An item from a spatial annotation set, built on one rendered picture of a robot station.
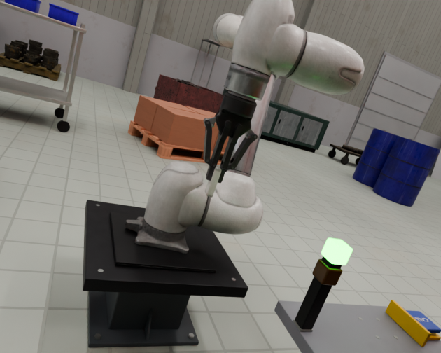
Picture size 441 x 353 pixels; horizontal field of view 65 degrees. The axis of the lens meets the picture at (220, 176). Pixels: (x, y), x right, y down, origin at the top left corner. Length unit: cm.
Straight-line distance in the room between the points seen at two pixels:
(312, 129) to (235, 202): 648
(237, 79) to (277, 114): 634
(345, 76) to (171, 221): 68
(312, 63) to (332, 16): 909
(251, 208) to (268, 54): 60
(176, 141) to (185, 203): 232
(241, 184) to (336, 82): 52
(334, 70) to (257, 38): 17
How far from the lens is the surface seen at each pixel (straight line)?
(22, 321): 133
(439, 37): 1235
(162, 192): 113
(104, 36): 800
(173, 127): 336
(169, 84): 554
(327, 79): 79
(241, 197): 117
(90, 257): 110
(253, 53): 73
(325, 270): 75
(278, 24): 74
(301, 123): 740
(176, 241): 120
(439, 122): 1326
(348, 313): 98
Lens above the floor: 89
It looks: 15 degrees down
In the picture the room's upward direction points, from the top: 18 degrees clockwise
